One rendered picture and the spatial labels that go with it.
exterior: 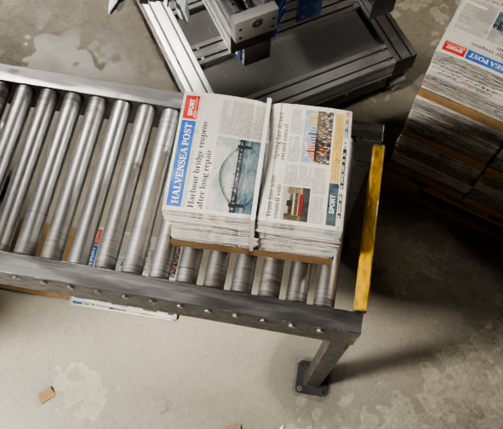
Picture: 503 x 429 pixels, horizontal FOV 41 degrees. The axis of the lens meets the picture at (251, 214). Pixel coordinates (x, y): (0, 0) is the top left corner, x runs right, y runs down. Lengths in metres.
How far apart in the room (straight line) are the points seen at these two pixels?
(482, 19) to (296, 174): 0.81
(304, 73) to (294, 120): 1.08
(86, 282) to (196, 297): 0.25
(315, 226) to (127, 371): 1.16
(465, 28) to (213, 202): 0.91
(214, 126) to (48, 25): 1.67
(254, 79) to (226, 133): 1.08
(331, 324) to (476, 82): 0.79
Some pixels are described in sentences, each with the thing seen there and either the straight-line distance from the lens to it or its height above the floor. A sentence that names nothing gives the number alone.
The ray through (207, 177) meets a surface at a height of 1.03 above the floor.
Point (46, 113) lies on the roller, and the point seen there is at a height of 0.79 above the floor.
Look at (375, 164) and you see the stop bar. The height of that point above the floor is 0.82.
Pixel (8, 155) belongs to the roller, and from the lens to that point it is 1.79.
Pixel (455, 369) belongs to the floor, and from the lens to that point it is 2.44.
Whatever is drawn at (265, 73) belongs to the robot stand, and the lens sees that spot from 2.53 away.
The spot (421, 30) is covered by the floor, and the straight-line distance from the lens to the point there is 3.01.
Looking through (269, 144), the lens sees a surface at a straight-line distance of 1.44.
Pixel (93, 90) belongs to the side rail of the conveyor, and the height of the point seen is 0.80.
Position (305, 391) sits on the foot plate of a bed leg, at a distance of 2.32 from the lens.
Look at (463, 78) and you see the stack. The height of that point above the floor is 0.76.
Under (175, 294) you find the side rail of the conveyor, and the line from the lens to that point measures 1.56.
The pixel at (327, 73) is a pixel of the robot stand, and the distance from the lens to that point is 2.52.
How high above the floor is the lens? 2.29
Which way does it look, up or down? 67 degrees down
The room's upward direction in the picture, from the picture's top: 3 degrees clockwise
